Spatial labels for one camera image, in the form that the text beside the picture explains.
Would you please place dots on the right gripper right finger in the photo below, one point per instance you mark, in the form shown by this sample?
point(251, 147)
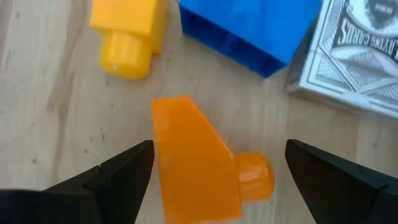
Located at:
point(329, 189)

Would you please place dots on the yellow toy block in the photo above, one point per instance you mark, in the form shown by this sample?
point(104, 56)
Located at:
point(130, 18)

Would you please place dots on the blue toy block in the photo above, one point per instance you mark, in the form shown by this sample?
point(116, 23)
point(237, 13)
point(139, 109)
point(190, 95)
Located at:
point(255, 28)

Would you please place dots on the orange toy block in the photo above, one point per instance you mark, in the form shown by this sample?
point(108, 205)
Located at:
point(192, 161)

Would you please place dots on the ornate playing card deck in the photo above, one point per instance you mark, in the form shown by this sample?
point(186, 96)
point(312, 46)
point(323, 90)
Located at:
point(354, 56)

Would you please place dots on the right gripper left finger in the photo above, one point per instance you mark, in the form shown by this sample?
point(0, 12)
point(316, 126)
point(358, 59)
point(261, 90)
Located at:
point(130, 186)

